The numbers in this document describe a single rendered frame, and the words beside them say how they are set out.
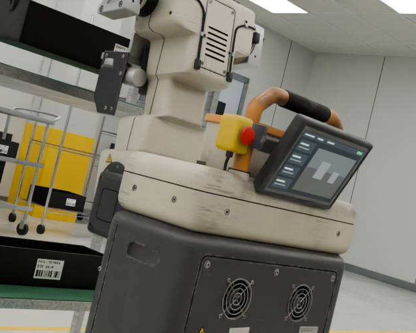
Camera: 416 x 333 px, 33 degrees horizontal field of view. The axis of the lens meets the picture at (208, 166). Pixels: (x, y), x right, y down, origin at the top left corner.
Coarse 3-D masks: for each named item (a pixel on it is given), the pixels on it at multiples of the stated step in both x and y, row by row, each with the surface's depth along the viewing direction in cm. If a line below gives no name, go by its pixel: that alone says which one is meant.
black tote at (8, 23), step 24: (0, 0) 189; (24, 0) 180; (0, 24) 187; (24, 24) 178; (48, 24) 183; (72, 24) 188; (24, 48) 193; (48, 48) 184; (72, 48) 189; (96, 48) 194; (120, 48) 200; (96, 72) 209
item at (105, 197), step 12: (108, 180) 156; (120, 180) 153; (96, 192) 158; (108, 192) 155; (96, 204) 157; (108, 204) 155; (96, 216) 157; (108, 216) 154; (96, 228) 156; (108, 228) 153
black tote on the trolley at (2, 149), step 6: (0, 138) 548; (0, 144) 522; (6, 144) 527; (12, 144) 532; (18, 144) 538; (0, 150) 523; (6, 150) 528; (12, 150) 533; (6, 156) 529; (12, 156) 534
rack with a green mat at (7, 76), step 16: (0, 64) 175; (0, 80) 198; (16, 80) 183; (32, 80) 182; (48, 80) 186; (48, 96) 221; (64, 96) 202; (80, 96) 194; (128, 96) 260; (208, 96) 231; (96, 112) 245; (128, 112) 206; (208, 112) 230; (96, 240) 258; (0, 288) 196; (16, 288) 201; (32, 288) 206; (48, 288) 212; (64, 288) 217; (0, 304) 186; (16, 304) 190; (32, 304) 193; (48, 304) 197; (64, 304) 201; (80, 304) 205; (80, 320) 259
